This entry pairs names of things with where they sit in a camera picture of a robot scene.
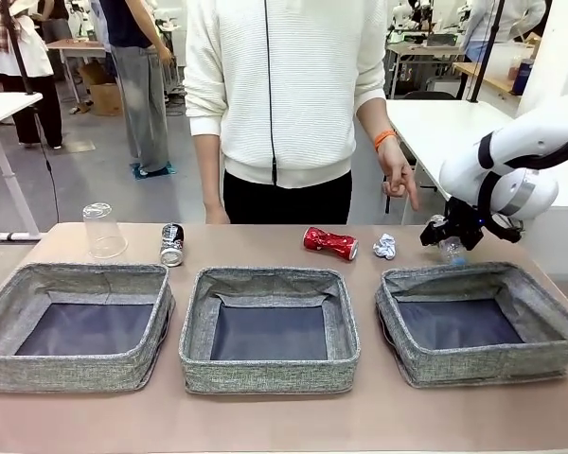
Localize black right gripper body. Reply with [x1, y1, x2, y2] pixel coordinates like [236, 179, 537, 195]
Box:
[442, 198, 491, 238]

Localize clear plastic bottle blue cap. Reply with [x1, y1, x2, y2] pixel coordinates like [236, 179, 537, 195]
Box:
[427, 213, 470, 265]

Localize crushed red drink can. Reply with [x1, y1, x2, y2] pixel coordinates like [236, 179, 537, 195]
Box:
[303, 226, 360, 262]

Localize crushed black drink can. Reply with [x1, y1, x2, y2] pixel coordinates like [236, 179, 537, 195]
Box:
[159, 223, 186, 269]

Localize person's left forearm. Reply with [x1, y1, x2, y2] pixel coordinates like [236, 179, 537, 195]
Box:
[354, 97, 399, 143]

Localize person's right forearm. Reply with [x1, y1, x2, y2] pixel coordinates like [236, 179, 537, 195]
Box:
[193, 131, 228, 207]

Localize person's left hand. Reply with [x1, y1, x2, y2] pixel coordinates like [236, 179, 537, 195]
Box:
[377, 140, 420, 212]

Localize person's right hand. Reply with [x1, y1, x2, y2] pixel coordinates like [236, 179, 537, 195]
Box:
[204, 201, 231, 225]

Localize crumpled white paper ball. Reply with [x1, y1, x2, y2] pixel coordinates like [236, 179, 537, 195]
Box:
[372, 233, 398, 261]

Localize white table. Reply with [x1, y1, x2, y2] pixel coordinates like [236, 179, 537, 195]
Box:
[0, 92, 44, 243]
[385, 97, 568, 226]

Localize orange wrist watch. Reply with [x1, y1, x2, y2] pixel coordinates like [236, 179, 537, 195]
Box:
[373, 130, 399, 152]

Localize grey fabric basket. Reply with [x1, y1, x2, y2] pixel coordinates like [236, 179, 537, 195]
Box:
[178, 267, 361, 394]
[0, 263, 176, 393]
[374, 262, 568, 389]

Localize black trousers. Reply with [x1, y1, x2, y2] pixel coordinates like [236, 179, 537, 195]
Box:
[222, 168, 354, 226]

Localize wooden top table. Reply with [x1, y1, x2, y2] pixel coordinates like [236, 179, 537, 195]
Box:
[453, 61, 524, 96]

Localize black stand pole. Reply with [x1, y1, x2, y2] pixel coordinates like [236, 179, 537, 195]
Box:
[468, 0, 506, 104]
[2, 0, 61, 223]

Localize green edged background table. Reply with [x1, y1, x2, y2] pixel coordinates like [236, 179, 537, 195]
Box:
[385, 40, 465, 98]

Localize bystander in light blue shirt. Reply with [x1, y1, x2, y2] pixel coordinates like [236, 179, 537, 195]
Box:
[458, 0, 548, 62]

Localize white knit sweater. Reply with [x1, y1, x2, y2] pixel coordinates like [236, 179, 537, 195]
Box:
[183, 0, 389, 186]

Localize bystander in grey trousers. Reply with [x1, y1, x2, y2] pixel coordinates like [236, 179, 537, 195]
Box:
[97, 0, 176, 176]

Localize clear plastic cup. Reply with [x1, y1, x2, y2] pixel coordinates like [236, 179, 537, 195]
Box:
[81, 201, 129, 260]

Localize large cardboard box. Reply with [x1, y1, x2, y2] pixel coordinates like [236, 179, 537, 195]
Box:
[90, 83, 124, 117]

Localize small cardboard box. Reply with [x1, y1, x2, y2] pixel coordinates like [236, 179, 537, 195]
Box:
[79, 63, 108, 86]

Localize wooden background desk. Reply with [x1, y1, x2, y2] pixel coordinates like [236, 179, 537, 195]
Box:
[45, 39, 108, 103]

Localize bystander in plaid shirt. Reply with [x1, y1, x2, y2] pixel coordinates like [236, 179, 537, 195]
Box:
[0, 0, 65, 150]

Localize thin black hanging cable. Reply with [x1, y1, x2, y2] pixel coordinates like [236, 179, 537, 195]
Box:
[263, 0, 279, 186]

